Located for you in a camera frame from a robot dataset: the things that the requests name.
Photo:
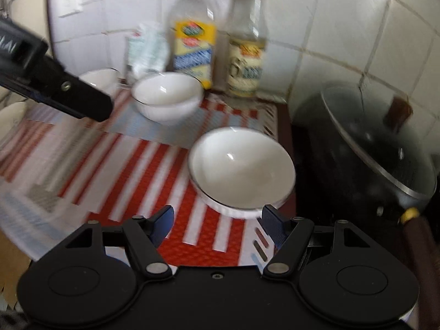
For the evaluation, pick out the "white label vinegar bottle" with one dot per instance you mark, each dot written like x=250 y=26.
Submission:
x=245 y=58

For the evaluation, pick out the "black wok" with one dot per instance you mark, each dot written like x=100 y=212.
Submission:
x=330 y=165

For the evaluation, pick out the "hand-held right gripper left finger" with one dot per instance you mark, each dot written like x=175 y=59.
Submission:
x=164 y=221

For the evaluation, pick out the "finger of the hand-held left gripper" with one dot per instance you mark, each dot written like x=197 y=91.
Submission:
x=82 y=101

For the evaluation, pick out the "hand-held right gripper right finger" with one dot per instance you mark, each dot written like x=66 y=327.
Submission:
x=272 y=221

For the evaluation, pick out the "yellow label oil bottle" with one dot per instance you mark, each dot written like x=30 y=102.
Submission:
x=194 y=41

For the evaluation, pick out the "striped patchwork tablecloth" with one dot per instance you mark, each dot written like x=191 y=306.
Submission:
x=120 y=165

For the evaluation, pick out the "white ribbed bowl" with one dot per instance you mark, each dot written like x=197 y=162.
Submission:
x=99 y=78
x=166 y=96
x=240 y=170

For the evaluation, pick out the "white plastic seasoning bag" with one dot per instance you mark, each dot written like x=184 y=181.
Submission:
x=147 y=51

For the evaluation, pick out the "white cutting board dark frame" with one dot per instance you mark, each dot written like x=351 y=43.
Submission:
x=31 y=7

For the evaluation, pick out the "glass wok lid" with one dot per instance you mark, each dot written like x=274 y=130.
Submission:
x=378 y=144

